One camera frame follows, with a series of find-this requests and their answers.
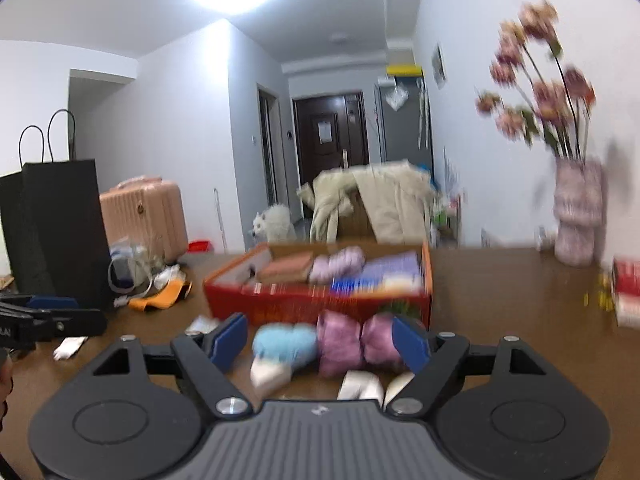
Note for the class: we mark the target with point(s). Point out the pink satin scrunchie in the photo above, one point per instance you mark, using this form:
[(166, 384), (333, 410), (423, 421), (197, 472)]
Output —
[(345, 342)]

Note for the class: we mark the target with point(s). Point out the clear plastic bag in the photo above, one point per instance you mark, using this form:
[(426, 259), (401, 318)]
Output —
[(132, 265)]

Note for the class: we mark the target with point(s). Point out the white round pad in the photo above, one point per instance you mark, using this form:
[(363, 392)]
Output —
[(397, 391)]

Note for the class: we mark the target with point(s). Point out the red floor item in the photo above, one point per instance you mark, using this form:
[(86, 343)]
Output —
[(200, 246)]

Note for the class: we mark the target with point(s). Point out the white sponge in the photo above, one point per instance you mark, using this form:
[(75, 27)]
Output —
[(270, 376)]

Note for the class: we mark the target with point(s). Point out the blue packet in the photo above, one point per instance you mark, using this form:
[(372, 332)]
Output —
[(350, 285)]

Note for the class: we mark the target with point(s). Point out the white tube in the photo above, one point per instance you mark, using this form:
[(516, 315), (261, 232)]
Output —
[(169, 276)]

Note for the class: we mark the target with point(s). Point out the purple plush towel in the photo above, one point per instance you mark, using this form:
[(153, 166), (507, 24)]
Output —
[(337, 264)]

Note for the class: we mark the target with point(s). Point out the black paper bag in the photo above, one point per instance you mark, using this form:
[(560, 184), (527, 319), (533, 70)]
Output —
[(60, 235)]

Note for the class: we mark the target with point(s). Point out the pink speckled vase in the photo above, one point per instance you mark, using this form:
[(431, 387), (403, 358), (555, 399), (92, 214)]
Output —
[(577, 215)]

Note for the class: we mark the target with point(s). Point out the yellow black box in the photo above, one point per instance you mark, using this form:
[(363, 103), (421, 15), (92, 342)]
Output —
[(404, 70)]

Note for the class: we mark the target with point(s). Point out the white bag on cabinet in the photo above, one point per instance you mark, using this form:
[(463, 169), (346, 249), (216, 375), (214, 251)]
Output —
[(397, 97)]

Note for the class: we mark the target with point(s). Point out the side door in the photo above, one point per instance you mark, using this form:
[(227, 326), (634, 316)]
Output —
[(267, 150)]

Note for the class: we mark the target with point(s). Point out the small yellow bits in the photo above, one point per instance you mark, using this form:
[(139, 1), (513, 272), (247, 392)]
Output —
[(602, 297)]

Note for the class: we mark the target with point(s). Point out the white folded pad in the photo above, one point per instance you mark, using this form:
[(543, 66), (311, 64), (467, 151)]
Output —
[(360, 385)]

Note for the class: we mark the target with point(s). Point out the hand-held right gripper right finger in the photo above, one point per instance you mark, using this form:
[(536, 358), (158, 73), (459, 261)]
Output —
[(411, 342)]

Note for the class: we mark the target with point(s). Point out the light blue sock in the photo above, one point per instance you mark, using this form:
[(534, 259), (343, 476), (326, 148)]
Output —
[(285, 342)]

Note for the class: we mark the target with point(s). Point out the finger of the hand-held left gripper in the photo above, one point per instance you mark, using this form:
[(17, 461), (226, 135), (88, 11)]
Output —
[(52, 302), (75, 324)]

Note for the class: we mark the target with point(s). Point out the white dog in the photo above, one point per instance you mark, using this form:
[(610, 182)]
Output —
[(275, 225)]

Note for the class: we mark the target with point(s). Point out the pink suitcase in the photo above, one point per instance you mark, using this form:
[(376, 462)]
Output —
[(145, 215)]

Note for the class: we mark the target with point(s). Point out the brown chair back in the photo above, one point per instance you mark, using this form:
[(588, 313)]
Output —
[(357, 220)]

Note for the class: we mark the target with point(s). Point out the white crumpled tissue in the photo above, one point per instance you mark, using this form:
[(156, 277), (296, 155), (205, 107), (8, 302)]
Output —
[(70, 348)]

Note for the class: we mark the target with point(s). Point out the purple knit cloth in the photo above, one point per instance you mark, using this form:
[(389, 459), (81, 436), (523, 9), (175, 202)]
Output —
[(392, 265)]

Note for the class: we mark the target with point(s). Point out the paper notice on door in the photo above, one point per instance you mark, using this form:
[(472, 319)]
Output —
[(325, 131)]

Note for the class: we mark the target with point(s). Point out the red cardboard box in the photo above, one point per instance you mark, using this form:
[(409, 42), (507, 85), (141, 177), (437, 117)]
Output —
[(280, 305)]

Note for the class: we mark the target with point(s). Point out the white flat box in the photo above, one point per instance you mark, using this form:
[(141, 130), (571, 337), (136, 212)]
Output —
[(630, 316)]

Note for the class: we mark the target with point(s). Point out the small white wrapper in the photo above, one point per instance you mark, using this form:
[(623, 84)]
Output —
[(202, 325)]

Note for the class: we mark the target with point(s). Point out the beige coat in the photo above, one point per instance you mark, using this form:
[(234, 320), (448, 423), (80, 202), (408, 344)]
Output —
[(395, 200)]

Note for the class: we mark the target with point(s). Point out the dark entrance door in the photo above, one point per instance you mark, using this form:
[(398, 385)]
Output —
[(330, 160)]

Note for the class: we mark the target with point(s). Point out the dried pink flowers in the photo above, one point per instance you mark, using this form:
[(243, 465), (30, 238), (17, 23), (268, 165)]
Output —
[(545, 95)]

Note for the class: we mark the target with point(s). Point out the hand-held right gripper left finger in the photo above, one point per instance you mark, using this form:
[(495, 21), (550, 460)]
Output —
[(229, 342)]

